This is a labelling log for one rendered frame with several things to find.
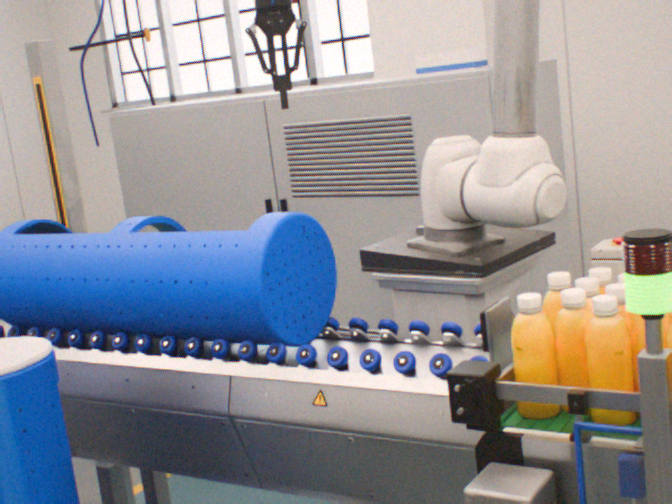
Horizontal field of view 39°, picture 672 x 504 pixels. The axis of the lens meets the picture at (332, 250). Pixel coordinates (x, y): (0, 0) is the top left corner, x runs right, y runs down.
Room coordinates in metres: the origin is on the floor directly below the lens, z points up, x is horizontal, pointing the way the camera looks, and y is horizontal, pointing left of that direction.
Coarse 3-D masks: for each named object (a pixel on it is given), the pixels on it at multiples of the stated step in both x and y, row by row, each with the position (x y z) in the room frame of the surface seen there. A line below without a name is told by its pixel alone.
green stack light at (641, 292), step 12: (624, 276) 1.18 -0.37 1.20; (636, 276) 1.15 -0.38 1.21; (648, 276) 1.15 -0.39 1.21; (660, 276) 1.14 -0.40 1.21; (624, 288) 1.18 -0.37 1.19; (636, 288) 1.15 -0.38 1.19; (648, 288) 1.14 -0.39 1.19; (660, 288) 1.14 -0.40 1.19; (636, 300) 1.15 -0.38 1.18; (648, 300) 1.14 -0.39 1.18; (660, 300) 1.14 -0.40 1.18; (636, 312) 1.16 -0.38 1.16; (648, 312) 1.14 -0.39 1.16; (660, 312) 1.14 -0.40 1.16
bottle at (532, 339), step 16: (528, 320) 1.49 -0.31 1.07; (544, 320) 1.49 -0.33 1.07; (512, 336) 1.51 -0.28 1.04; (528, 336) 1.48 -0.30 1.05; (544, 336) 1.48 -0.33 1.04; (528, 352) 1.48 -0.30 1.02; (544, 352) 1.48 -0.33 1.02; (528, 368) 1.48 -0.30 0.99; (544, 368) 1.48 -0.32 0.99; (544, 384) 1.48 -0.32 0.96; (528, 416) 1.49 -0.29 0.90; (544, 416) 1.48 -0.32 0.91
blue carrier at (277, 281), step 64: (0, 256) 2.28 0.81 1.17; (64, 256) 2.15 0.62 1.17; (128, 256) 2.04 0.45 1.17; (192, 256) 1.93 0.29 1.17; (256, 256) 1.84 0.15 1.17; (320, 256) 1.99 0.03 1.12; (64, 320) 2.18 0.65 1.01; (128, 320) 2.05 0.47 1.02; (192, 320) 1.94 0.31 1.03; (256, 320) 1.83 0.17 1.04; (320, 320) 1.97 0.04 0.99
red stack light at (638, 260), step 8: (624, 248) 1.17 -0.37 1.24; (632, 248) 1.15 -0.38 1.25; (640, 248) 1.15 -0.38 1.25; (648, 248) 1.14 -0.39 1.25; (656, 248) 1.14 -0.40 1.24; (664, 248) 1.14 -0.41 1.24; (624, 256) 1.17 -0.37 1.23; (632, 256) 1.16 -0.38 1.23; (640, 256) 1.15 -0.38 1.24; (648, 256) 1.14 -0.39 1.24; (656, 256) 1.14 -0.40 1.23; (664, 256) 1.14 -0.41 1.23; (624, 264) 1.17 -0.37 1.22; (632, 264) 1.16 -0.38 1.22; (640, 264) 1.15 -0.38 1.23; (648, 264) 1.14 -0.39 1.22; (656, 264) 1.14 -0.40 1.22; (664, 264) 1.14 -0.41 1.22; (624, 272) 1.17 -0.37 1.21; (632, 272) 1.16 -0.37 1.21; (640, 272) 1.15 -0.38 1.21; (648, 272) 1.14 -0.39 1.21; (656, 272) 1.14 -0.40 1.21; (664, 272) 1.14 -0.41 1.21
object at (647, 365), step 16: (640, 368) 1.17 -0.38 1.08; (656, 368) 1.15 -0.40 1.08; (640, 384) 1.17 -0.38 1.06; (656, 384) 1.15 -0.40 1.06; (640, 400) 1.17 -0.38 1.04; (656, 400) 1.16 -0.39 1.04; (656, 416) 1.16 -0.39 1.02; (656, 432) 1.16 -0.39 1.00; (656, 448) 1.16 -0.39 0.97; (656, 464) 1.16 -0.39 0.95; (656, 480) 1.16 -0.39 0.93; (656, 496) 1.16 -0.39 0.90
